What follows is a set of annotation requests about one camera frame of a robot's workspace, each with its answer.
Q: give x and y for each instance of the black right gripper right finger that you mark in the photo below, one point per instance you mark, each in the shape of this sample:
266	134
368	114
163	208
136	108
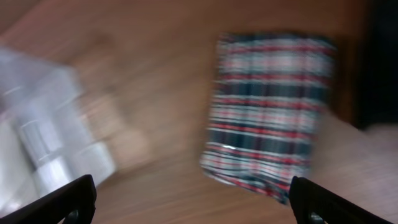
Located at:
312	203

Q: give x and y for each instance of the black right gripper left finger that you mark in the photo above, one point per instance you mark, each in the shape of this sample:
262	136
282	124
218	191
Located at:
72	203

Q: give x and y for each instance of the red navy plaid cloth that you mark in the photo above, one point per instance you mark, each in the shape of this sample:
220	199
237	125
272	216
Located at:
271	90

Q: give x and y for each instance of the clear plastic storage bin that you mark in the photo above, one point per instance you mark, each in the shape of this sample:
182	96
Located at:
46	142

